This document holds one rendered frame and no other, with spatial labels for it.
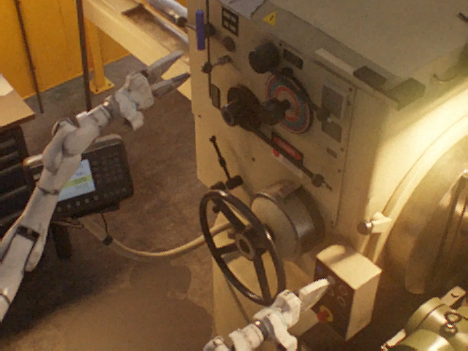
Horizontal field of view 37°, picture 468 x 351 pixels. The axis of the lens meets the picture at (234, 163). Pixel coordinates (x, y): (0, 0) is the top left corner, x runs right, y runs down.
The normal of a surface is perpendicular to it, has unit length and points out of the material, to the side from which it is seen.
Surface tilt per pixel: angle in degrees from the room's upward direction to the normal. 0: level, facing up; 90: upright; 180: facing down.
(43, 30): 90
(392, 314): 0
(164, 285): 0
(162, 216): 0
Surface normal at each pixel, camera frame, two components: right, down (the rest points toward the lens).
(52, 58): 0.63, 0.52
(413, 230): -0.70, 0.09
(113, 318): 0.00, -0.73
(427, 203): -0.60, -0.14
